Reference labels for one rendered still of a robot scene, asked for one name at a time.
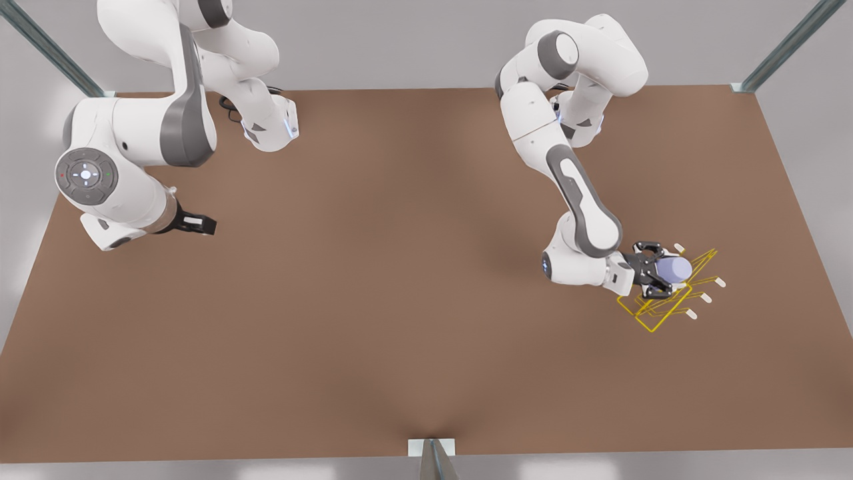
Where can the lavender cup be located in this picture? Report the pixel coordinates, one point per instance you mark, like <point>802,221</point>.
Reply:
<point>674,270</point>

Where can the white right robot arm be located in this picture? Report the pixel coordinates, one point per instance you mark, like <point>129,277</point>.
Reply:
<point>133,126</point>

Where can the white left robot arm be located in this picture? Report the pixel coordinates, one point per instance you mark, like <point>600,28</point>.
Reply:
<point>578,193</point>

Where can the silver frame post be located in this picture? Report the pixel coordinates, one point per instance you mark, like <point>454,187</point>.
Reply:
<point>50,46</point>
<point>786,46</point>
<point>433,460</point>

